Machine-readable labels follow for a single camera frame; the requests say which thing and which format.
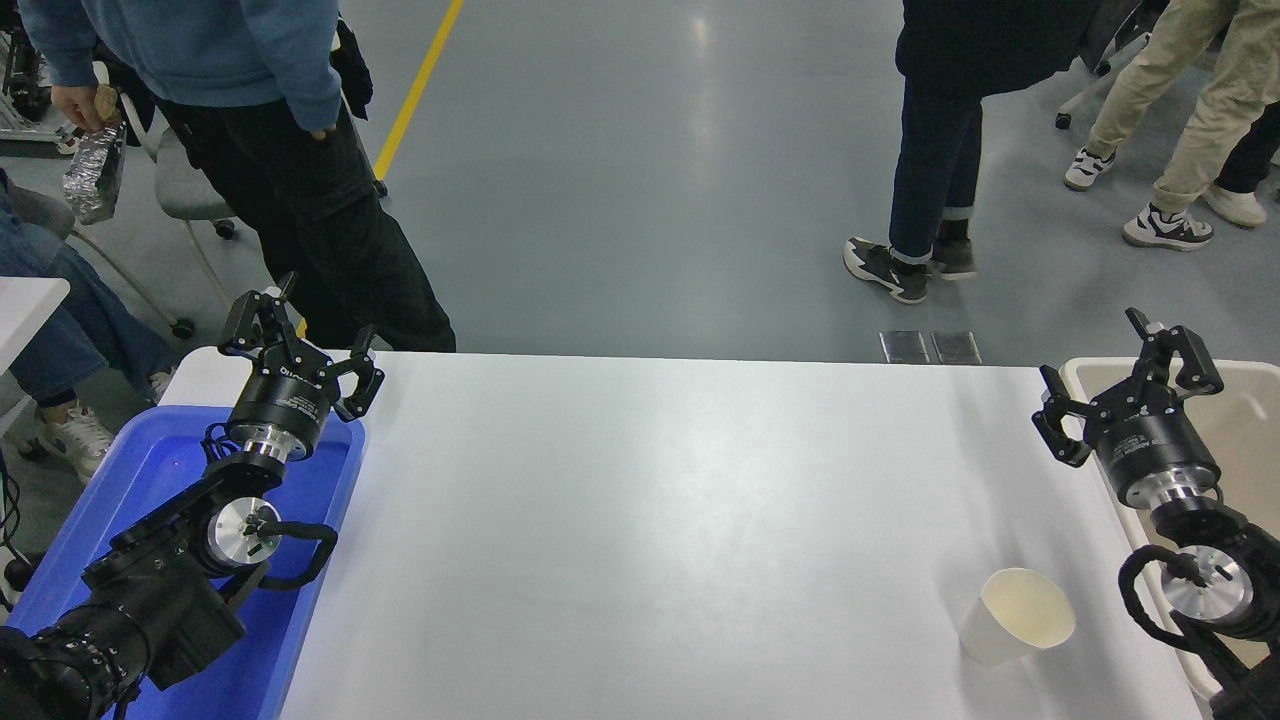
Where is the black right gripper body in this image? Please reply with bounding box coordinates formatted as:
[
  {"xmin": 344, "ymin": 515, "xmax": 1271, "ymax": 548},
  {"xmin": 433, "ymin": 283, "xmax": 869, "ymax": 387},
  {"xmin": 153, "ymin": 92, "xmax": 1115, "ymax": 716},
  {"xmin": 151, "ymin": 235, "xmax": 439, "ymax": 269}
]
[{"xmin": 1085, "ymin": 385, "xmax": 1223, "ymax": 509}]

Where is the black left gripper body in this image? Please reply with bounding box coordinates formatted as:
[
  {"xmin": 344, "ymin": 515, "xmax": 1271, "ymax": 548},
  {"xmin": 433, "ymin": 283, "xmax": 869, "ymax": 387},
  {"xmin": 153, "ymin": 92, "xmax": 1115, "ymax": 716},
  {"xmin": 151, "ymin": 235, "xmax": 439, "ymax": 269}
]
[{"xmin": 226, "ymin": 350, "xmax": 339, "ymax": 453}]

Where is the white paper cup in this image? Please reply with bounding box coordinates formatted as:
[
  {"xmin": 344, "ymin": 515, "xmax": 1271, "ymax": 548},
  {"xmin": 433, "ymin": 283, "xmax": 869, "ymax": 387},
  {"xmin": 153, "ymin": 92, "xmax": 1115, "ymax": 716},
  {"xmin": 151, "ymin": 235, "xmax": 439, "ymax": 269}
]
[{"xmin": 958, "ymin": 567, "xmax": 1077, "ymax": 668}]

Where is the foil tray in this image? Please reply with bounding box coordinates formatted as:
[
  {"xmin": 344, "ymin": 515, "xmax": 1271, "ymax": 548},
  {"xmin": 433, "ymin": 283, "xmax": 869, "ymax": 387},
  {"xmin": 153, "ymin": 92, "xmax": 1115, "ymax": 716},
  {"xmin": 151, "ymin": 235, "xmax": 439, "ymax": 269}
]
[{"xmin": 62, "ymin": 118, "xmax": 129, "ymax": 226}]

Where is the large pale bin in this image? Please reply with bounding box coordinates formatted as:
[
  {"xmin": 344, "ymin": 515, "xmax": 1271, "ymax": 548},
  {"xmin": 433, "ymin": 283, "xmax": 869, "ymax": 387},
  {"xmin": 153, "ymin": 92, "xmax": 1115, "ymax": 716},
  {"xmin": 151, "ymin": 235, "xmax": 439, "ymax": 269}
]
[{"xmin": 1058, "ymin": 357, "xmax": 1280, "ymax": 701}]

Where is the blue plastic tray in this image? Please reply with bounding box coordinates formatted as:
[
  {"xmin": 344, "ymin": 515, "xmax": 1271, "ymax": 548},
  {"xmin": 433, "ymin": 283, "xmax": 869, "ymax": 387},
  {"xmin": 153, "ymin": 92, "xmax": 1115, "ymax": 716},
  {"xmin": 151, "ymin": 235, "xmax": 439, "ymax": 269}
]
[{"xmin": 5, "ymin": 405, "xmax": 368, "ymax": 720}]

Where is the grey wheeled chair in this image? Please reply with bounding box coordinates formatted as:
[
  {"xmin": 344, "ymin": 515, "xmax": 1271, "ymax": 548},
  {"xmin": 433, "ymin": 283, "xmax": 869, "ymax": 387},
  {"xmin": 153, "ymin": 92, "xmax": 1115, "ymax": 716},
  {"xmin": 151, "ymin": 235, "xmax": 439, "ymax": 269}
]
[
  {"xmin": 92, "ymin": 60, "xmax": 389, "ymax": 311},
  {"xmin": 5, "ymin": 185, "xmax": 196, "ymax": 341}
]

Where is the person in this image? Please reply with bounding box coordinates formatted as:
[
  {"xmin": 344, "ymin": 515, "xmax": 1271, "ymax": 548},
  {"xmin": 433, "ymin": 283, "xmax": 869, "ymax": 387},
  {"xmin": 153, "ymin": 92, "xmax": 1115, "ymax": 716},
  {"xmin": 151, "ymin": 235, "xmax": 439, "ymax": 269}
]
[
  {"xmin": 1203, "ymin": 100, "xmax": 1280, "ymax": 229},
  {"xmin": 1063, "ymin": 0, "xmax": 1280, "ymax": 251},
  {"xmin": 843, "ymin": 0, "xmax": 1101, "ymax": 306},
  {"xmin": 0, "ymin": 168, "xmax": 183, "ymax": 486},
  {"xmin": 17, "ymin": 0, "xmax": 458, "ymax": 353}
]

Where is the white side table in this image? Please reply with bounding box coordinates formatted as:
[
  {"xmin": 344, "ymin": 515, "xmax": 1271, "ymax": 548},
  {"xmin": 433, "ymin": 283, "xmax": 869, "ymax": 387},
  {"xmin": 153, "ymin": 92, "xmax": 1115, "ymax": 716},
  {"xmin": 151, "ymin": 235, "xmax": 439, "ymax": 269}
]
[{"xmin": 0, "ymin": 277, "xmax": 71, "ymax": 433}]

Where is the black jacket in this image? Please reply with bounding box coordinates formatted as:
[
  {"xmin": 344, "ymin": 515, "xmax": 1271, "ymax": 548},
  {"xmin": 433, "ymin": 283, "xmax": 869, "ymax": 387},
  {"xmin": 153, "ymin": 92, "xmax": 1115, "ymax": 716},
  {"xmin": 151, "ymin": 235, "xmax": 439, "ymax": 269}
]
[{"xmin": 330, "ymin": 18, "xmax": 374, "ymax": 121}]

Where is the white wheeled chair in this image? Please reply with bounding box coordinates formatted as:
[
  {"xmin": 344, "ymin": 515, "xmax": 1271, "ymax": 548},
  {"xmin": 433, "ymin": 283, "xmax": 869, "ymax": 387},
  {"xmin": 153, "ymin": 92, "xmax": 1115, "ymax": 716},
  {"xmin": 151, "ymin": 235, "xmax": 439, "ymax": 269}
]
[{"xmin": 1055, "ymin": 30, "xmax": 1151, "ymax": 131}]

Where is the white wheeled equipment stand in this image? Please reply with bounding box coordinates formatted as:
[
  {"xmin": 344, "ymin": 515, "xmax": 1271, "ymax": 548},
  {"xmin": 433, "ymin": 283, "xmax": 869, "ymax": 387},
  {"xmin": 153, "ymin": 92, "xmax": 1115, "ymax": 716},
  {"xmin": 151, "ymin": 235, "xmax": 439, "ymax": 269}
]
[{"xmin": 0, "ymin": 28, "xmax": 83, "ymax": 157}]

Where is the dark grey jacket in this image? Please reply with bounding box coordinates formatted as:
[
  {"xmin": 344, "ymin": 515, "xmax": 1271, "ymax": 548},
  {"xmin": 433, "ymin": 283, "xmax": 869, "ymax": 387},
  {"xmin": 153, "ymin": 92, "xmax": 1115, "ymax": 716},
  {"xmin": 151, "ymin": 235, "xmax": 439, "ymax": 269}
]
[{"xmin": 1075, "ymin": 0, "xmax": 1171, "ymax": 73}]

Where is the black cable bundle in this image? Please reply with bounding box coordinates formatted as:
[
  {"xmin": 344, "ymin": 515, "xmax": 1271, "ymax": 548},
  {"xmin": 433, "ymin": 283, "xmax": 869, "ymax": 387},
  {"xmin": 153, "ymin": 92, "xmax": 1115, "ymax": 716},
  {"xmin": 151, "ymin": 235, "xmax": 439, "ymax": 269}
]
[{"xmin": 0, "ymin": 450, "xmax": 41, "ymax": 611}]

